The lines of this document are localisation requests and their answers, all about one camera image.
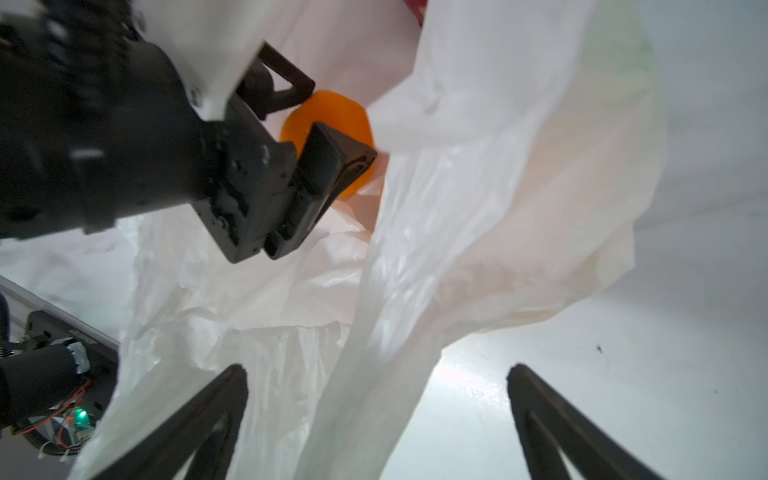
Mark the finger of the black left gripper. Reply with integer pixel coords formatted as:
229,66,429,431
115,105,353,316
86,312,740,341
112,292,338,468
263,122,377,260
236,43,315,120

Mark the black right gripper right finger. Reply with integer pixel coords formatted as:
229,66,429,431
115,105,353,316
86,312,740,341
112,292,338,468
507,364,659,479

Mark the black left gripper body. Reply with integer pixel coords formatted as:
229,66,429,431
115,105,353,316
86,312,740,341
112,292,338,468
1,1,300,263

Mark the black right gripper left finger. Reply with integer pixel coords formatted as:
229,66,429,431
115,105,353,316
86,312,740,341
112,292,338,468
96,364,248,479

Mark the translucent white plastic bag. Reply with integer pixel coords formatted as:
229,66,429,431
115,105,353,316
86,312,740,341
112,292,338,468
71,1,666,479

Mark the red dragon fruit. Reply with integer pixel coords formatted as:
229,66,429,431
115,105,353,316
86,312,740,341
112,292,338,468
404,0,428,26

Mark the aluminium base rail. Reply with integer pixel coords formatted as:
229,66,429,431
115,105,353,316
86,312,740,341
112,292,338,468
1,277,119,351

